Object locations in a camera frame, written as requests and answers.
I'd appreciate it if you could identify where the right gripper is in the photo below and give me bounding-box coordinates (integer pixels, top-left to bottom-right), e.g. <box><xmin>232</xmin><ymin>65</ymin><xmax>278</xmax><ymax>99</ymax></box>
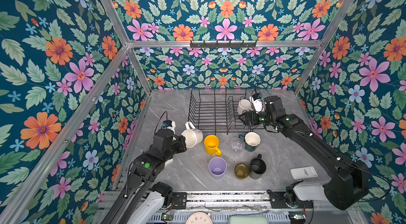
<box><xmin>238</xmin><ymin>109</ymin><xmax>275</xmax><ymax>127</ymax></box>

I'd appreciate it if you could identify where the white mug red interior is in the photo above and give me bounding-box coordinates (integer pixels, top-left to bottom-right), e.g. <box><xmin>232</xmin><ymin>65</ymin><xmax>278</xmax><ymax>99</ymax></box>
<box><xmin>237</xmin><ymin>99</ymin><xmax>253</xmax><ymax>115</ymax></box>

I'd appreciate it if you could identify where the cream white octagonal mug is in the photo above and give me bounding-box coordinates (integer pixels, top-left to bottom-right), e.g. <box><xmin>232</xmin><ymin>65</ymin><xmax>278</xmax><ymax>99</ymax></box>
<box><xmin>181</xmin><ymin>122</ymin><xmax>203</xmax><ymax>149</ymax></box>

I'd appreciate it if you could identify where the yellow plastic mug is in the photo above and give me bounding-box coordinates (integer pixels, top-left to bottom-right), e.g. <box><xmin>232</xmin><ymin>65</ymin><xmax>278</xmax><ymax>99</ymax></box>
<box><xmin>204</xmin><ymin>135</ymin><xmax>222</xmax><ymax>157</ymax></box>

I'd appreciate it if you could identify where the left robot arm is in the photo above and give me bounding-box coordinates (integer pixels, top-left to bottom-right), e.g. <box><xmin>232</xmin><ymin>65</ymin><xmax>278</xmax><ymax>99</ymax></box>
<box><xmin>102</xmin><ymin>126</ymin><xmax>187</xmax><ymax>224</ymax></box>

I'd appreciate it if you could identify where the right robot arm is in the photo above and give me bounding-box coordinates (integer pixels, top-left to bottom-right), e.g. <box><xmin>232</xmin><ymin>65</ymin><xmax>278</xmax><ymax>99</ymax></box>
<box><xmin>239</xmin><ymin>96</ymin><xmax>369</xmax><ymax>210</ymax></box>

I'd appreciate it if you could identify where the green mug white interior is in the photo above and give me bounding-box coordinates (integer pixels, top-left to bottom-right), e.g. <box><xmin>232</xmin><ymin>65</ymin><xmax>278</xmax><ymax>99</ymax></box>
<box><xmin>239</xmin><ymin>132</ymin><xmax>261</xmax><ymax>152</ymax></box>

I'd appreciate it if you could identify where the clear glass cup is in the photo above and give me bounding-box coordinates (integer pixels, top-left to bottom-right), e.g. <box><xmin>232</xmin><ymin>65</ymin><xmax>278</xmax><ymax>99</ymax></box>
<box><xmin>229</xmin><ymin>138</ymin><xmax>245</xmax><ymax>155</ymax></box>

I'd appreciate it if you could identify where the lilac plastic cup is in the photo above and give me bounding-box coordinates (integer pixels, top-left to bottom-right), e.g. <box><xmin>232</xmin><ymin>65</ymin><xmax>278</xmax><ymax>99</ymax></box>
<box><xmin>208</xmin><ymin>157</ymin><xmax>227</xmax><ymax>179</ymax></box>

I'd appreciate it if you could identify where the black mug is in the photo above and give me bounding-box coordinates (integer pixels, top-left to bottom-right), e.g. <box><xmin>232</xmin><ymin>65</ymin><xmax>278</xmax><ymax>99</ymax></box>
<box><xmin>249</xmin><ymin>154</ymin><xmax>266</xmax><ymax>180</ymax></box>

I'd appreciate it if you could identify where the olive tinted glass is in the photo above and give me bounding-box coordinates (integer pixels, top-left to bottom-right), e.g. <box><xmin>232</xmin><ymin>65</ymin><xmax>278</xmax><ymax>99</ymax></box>
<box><xmin>234</xmin><ymin>163</ymin><xmax>250</xmax><ymax>180</ymax></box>

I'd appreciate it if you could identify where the round beige plate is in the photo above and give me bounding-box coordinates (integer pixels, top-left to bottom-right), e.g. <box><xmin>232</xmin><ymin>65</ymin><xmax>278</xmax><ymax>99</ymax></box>
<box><xmin>186</xmin><ymin>212</ymin><xmax>213</xmax><ymax>224</ymax></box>

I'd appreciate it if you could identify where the white box right side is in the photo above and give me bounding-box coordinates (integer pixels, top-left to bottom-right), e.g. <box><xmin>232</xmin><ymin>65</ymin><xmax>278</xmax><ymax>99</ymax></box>
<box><xmin>290</xmin><ymin>166</ymin><xmax>318</xmax><ymax>180</ymax></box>

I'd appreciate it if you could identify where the green sponge block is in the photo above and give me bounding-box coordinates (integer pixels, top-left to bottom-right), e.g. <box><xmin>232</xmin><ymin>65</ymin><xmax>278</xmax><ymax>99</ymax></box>
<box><xmin>228</xmin><ymin>215</ymin><xmax>269</xmax><ymax>224</ymax></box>

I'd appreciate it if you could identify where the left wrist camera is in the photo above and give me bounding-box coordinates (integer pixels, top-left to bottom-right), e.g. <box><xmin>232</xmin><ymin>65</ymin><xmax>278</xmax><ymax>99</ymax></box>
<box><xmin>162</xmin><ymin>120</ymin><xmax>176</xmax><ymax>133</ymax></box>

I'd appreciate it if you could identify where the black wire dish rack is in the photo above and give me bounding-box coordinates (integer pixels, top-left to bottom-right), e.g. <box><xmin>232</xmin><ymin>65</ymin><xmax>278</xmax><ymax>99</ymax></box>
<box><xmin>187</xmin><ymin>89</ymin><xmax>263</xmax><ymax>134</ymax></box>

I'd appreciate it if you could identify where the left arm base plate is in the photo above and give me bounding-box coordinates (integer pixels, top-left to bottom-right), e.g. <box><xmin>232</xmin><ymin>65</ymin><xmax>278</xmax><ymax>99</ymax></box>
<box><xmin>161</xmin><ymin>192</ymin><xmax>188</xmax><ymax>210</ymax></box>

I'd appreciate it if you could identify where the aluminium front rail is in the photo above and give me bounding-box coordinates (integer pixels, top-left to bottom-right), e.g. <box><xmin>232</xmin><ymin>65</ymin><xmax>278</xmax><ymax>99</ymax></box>
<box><xmin>173</xmin><ymin>190</ymin><xmax>291</xmax><ymax>211</ymax></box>

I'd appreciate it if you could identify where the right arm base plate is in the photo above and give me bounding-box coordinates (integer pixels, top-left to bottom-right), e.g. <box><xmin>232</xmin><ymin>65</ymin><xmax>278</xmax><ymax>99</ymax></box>
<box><xmin>266</xmin><ymin>190</ymin><xmax>314</xmax><ymax>209</ymax></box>

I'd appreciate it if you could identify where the black hook rail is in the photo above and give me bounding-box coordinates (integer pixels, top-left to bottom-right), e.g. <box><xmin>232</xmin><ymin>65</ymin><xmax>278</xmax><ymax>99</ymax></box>
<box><xmin>189</xmin><ymin>40</ymin><xmax>257</xmax><ymax>49</ymax></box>

